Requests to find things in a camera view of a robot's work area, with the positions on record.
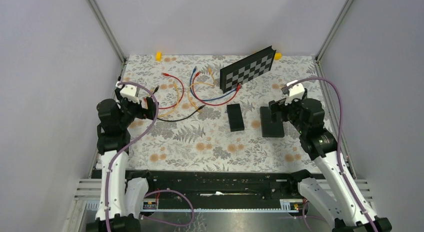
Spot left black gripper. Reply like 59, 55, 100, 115
115, 88, 159, 128

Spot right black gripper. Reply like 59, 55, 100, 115
267, 95, 307, 134

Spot black network switch box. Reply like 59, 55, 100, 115
259, 106, 285, 138

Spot small black adapter box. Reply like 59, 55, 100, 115
226, 103, 245, 132

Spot red ethernet cable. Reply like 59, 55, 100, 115
191, 71, 242, 107

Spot blue ethernet cable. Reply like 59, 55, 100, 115
189, 66, 240, 103

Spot yellow ethernet cable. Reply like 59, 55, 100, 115
187, 66, 217, 111

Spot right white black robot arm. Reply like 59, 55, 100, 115
268, 98, 392, 232

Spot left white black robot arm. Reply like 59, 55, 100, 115
85, 96, 159, 232

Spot left yellow corner clip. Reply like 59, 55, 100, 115
155, 51, 162, 61

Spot yellow corner clip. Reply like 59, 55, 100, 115
274, 53, 282, 60
155, 51, 162, 61

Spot floral patterned table mat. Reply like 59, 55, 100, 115
122, 55, 319, 173

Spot right yellow corner clip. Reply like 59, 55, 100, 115
274, 53, 282, 60

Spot black white checkerboard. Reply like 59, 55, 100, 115
219, 46, 276, 93

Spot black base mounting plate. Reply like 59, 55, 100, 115
124, 170, 304, 211

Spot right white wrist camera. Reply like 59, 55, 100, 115
282, 80, 307, 105

